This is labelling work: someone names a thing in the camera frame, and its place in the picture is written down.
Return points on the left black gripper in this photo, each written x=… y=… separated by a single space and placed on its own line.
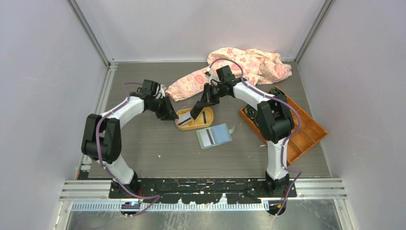
x=172 y=115

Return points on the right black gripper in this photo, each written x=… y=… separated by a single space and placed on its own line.
x=207 y=98

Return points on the yellow oval tray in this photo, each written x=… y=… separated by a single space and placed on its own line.
x=192 y=124

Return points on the green card holder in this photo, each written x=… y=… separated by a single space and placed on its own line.
x=222 y=134

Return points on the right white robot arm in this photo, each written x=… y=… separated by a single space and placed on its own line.
x=273 y=117

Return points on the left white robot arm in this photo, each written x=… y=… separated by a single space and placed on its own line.
x=102 y=140

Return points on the rolled dark tie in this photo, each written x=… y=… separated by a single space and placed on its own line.
x=250 y=112
x=277 y=93

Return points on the pink patterned garment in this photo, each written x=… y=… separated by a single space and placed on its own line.
x=256 y=66

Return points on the rolled dark tie back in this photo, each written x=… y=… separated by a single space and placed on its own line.
x=277 y=93

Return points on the orange compartment organizer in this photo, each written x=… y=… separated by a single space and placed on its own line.
x=308 y=136

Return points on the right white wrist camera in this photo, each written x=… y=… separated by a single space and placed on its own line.
x=211 y=76

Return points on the aluminium frame rail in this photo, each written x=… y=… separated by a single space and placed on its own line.
x=94 y=36

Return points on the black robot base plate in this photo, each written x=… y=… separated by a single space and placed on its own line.
x=209 y=190

